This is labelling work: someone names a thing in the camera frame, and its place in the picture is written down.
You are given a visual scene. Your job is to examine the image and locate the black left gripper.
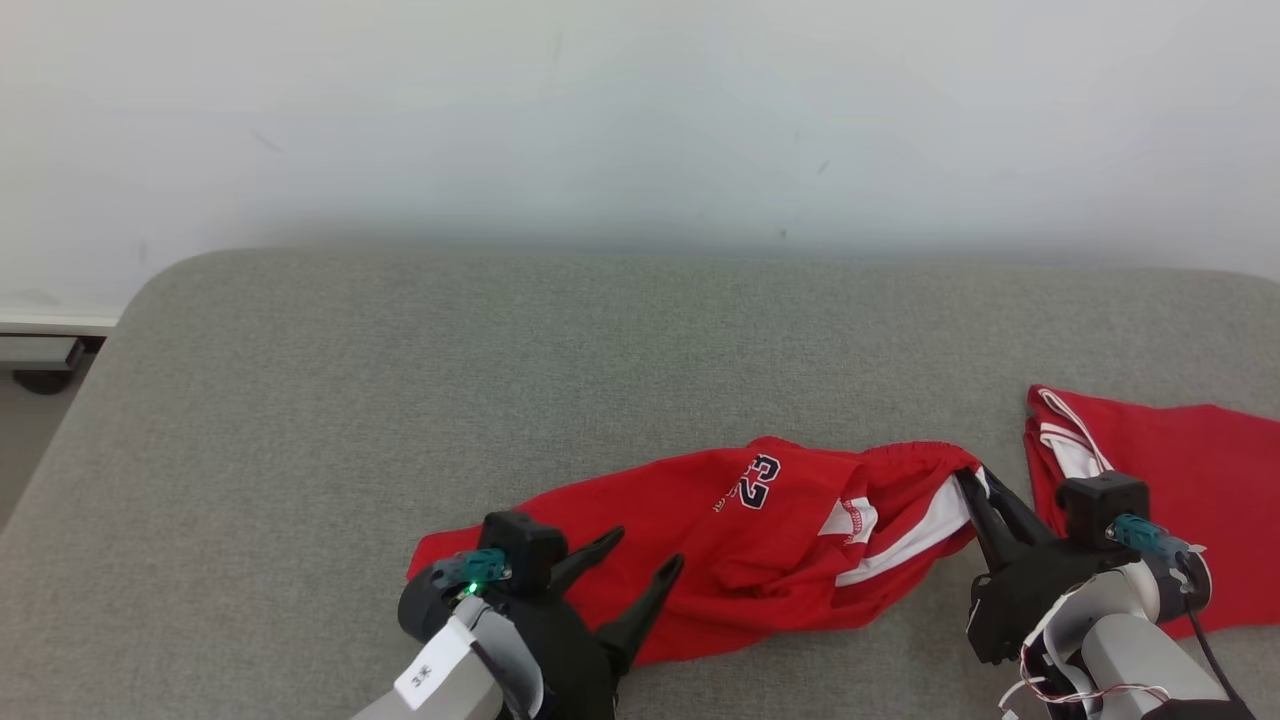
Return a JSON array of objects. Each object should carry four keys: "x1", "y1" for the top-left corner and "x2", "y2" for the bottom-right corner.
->
[{"x1": 479, "y1": 526, "x2": 687, "y2": 720}]

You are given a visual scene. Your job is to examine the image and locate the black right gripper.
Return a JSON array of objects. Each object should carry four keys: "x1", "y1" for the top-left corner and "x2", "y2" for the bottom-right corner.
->
[{"x1": 954, "y1": 468, "x2": 1138, "y2": 667}]

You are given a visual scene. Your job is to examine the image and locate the red shorts white stripe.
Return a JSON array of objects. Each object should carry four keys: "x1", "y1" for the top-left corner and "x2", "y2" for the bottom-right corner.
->
[{"x1": 404, "y1": 436, "x2": 987, "y2": 667}]

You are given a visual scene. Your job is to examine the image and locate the red Bulls jersey white sleeves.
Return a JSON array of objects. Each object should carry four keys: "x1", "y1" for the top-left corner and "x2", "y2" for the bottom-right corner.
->
[{"x1": 1024, "y1": 384, "x2": 1280, "y2": 642}]

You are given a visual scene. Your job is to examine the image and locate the white paper label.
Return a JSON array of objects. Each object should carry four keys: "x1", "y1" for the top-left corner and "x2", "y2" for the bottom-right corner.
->
[{"x1": 393, "y1": 614, "x2": 477, "y2": 712}]

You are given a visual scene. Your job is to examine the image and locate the black caster wheel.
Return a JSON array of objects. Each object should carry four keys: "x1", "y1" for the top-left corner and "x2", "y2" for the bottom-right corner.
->
[{"x1": 11, "y1": 367, "x2": 77, "y2": 395}]

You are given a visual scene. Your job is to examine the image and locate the teal left camera connector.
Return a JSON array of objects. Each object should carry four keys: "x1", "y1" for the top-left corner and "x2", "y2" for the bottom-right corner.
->
[{"x1": 431, "y1": 547, "x2": 512, "y2": 592}]

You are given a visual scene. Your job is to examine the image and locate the red white twisted wires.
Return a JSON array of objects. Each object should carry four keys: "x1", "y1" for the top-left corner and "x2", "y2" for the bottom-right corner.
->
[{"x1": 998, "y1": 638, "x2": 1173, "y2": 717}]

